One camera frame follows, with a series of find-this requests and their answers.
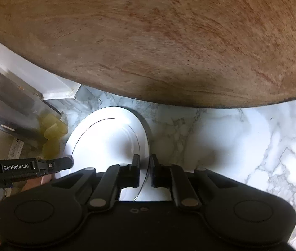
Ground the round wooden cutting board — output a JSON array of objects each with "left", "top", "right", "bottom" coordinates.
[{"left": 0, "top": 0, "right": 296, "bottom": 109}]

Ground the white plate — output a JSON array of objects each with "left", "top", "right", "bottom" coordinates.
[{"left": 63, "top": 106, "right": 172, "bottom": 202}]

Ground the music note edge tape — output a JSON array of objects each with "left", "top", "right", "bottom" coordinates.
[{"left": 8, "top": 139, "right": 24, "bottom": 160}]

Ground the steel kitchen knife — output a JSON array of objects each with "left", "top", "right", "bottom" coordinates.
[{"left": 0, "top": 68, "right": 62, "bottom": 143}]

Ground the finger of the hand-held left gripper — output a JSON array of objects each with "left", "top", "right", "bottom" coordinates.
[{"left": 33, "top": 156, "right": 74, "bottom": 177}]

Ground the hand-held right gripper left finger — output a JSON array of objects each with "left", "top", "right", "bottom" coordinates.
[{"left": 51, "top": 154, "right": 141, "bottom": 211}]

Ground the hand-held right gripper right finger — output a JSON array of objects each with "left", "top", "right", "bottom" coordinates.
[{"left": 149, "top": 154, "right": 239, "bottom": 211}]

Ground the pale yellow cube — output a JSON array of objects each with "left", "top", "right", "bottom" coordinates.
[
  {"left": 44, "top": 124, "right": 68, "bottom": 140},
  {"left": 42, "top": 140, "right": 60, "bottom": 160},
  {"left": 41, "top": 114, "right": 59, "bottom": 130}
]

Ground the person's left hand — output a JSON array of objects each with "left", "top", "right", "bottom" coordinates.
[{"left": 22, "top": 174, "right": 52, "bottom": 192}]

